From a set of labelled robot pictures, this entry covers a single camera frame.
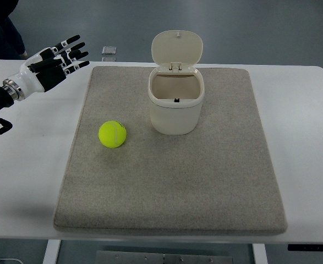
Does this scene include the cream lidded plastic bin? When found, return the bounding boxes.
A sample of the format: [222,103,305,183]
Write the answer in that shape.
[147,30,205,135]

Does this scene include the grey fabric mat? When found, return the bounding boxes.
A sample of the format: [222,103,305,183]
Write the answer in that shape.
[53,67,287,235]

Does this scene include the clear floor socket cover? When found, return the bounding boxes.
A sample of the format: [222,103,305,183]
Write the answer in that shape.
[101,46,117,62]

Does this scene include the white table leg left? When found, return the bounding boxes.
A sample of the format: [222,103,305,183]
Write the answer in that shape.
[42,239,61,264]

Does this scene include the yellow tennis ball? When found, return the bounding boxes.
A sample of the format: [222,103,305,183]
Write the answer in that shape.
[98,120,127,149]

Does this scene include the white table leg right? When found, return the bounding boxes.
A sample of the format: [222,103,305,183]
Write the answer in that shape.
[252,244,268,264]

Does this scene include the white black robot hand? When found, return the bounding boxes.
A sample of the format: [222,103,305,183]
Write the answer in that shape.
[3,35,89,101]

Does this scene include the black table control panel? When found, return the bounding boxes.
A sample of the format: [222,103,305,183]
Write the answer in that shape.
[287,244,323,252]

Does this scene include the white table leg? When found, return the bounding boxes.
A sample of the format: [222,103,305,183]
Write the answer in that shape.
[252,244,268,264]
[42,239,61,264]

